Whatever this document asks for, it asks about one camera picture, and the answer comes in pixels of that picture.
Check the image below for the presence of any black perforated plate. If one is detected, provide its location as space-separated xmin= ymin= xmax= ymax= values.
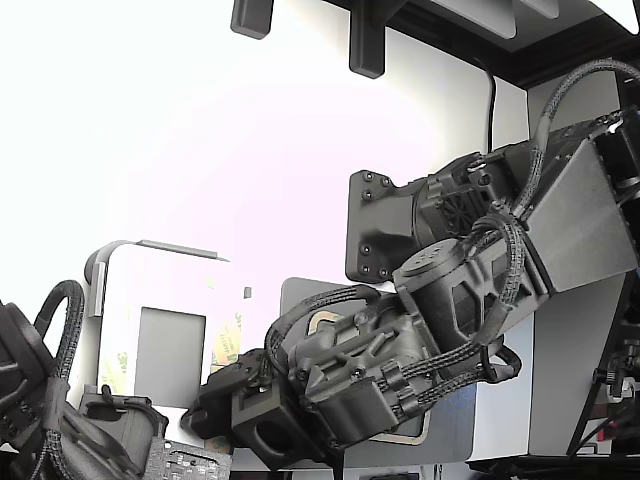
xmin=142 ymin=437 xmax=234 ymax=480

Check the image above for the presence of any black round housing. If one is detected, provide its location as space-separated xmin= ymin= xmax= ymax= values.
xmin=0 ymin=299 xmax=59 ymax=451

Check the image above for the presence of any long black bracket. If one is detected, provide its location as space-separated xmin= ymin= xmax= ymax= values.
xmin=348 ymin=0 xmax=387 ymax=80

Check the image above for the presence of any short black bracket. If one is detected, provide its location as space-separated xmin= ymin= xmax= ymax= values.
xmin=229 ymin=0 xmax=275 ymax=39

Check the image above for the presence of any dark gray motor block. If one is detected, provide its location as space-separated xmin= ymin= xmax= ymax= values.
xmin=77 ymin=384 xmax=169 ymax=476

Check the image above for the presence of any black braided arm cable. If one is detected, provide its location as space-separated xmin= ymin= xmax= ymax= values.
xmin=263 ymin=57 xmax=640 ymax=424

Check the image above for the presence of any thin black cable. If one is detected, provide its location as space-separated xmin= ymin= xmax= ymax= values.
xmin=469 ymin=52 xmax=498 ymax=154

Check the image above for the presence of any black tripod stand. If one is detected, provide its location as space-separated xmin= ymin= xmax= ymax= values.
xmin=564 ymin=314 xmax=640 ymax=469

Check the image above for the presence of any gray plate with window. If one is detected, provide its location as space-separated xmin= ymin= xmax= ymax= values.
xmin=278 ymin=276 xmax=482 ymax=464

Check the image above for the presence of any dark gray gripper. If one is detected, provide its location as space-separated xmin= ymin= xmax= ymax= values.
xmin=180 ymin=293 xmax=439 ymax=472

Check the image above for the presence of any black braided cable loop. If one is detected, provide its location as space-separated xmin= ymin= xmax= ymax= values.
xmin=32 ymin=279 xmax=86 ymax=480

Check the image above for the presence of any black frame rail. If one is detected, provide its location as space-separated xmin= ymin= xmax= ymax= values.
xmin=324 ymin=0 xmax=640 ymax=89

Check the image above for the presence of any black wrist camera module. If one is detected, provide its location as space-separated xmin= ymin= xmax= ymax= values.
xmin=199 ymin=349 xmax=274 ymax=401

